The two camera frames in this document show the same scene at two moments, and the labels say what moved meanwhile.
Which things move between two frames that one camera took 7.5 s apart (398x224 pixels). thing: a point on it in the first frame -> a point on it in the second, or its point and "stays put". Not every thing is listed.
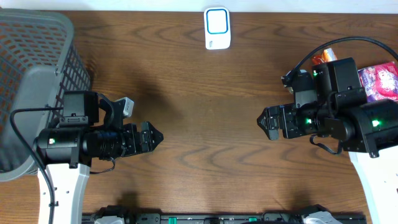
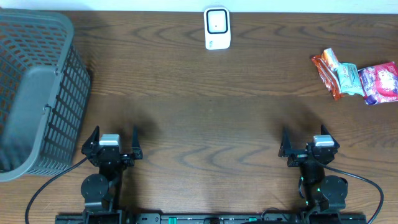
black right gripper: (287, 121) -> (308, 156)
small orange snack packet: (328, 55) stays put
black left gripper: (135, 139) -> (111, 156)
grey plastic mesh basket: (40, 60) stays put
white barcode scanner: (217, 28) stays put
